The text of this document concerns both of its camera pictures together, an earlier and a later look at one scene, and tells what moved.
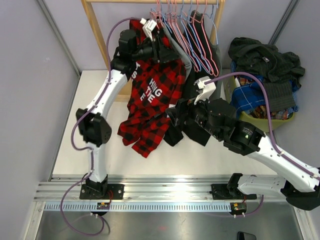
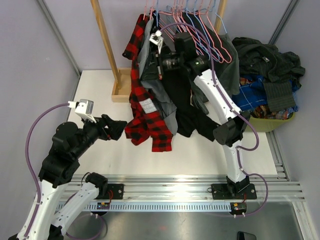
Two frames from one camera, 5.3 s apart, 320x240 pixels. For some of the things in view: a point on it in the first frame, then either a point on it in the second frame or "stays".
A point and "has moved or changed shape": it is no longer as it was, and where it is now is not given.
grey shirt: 186,57 has moved or changed shape
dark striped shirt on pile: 279,72 stays
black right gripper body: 197,113 to 158,62
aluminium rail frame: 146,188 stays
